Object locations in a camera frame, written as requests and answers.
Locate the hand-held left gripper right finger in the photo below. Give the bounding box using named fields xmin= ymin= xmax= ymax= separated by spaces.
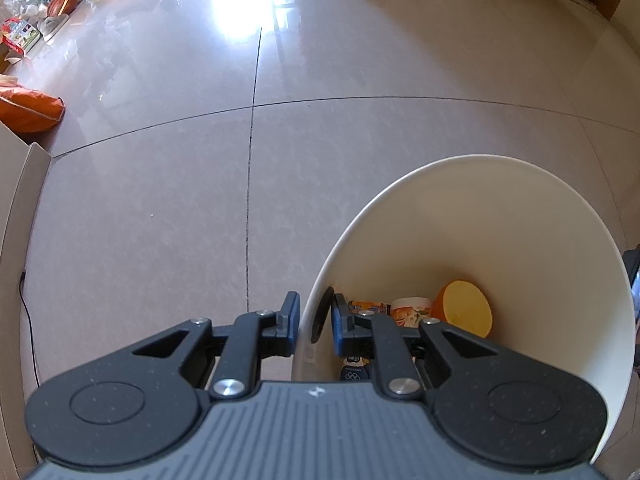
xmin=330 ymin=292 xmax=548 ymax=402

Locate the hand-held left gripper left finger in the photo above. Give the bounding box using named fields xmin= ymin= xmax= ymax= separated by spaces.
xmin=94 ymin=290 xmax=302 ymax=402

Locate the orange rim bowl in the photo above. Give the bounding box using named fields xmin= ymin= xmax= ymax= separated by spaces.
xmin=389 ymin=297 xmax=434 ymax=329

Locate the white trash bin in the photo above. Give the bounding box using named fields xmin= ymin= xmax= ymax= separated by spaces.
xmin=291 ymin=154 xmax=632 ymax=464

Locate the orange bag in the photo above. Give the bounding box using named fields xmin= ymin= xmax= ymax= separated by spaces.
xmin=0 ymin=84 xmax=66 ymax=134

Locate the grey slipper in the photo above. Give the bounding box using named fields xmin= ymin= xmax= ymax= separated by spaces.
xmin=39 ymin=14 xmax=71 ymax=37

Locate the colourful printed box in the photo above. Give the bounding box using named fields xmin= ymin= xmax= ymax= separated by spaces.
xmin=0 ymin=17 xmax=42 ymax=57

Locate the black cable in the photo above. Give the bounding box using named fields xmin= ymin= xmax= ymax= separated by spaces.
xmin=18 ymin=270 xmax=43 ymax=392

